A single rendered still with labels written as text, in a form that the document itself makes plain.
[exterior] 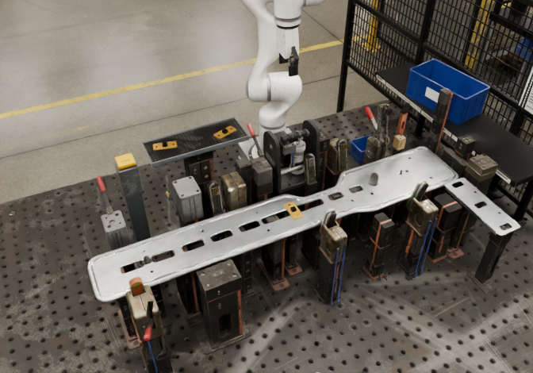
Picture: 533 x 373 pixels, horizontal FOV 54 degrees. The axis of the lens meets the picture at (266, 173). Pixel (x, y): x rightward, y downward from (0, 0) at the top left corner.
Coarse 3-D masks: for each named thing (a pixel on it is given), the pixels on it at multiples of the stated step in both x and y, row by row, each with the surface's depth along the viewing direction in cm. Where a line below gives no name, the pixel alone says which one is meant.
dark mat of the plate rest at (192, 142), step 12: (192, 132) 193; (204, 132) 193; (216, 132) 193; (240, 132) 193; (144, 144) 187; (180, 144) 187; (192, 144) 187; (204, 144) 187; (156, 156) 182; (168, 156) 182
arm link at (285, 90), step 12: (276, 72) 215; (288, 72) 214; (276, 84) 211; (288, 84) 212; (300, 84) 214; (276, 96) 213; (288, 96) 214; (264, 108) 224; (276, 108) 221; (288, 108) 218; (264, 120) 223; (276, 120) 221
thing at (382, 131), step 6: (378, 108) 197; (384, 108) 196; (390, 108) 194; (378, 114) 198; (384, 114) 199; (378, 120) 199; (384, 120) 200; (378, 126) 201; (384, 126) 202; (378, 132) 202; (384, 132) 203; (378, 138) 203; (384, 138) 205
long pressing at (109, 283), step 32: (384, 160) 205; (416, 160) 205; (320, 192) 191; (384, 192) 191; (192, 224) 178; (224, 224) 179; (288, 224) 179; (320, 224) 180; (96, 256) 168; (128, 256) 168; (192, 256) 168; (224, 256) 168; (96, 288) 159; (128, 288) 159
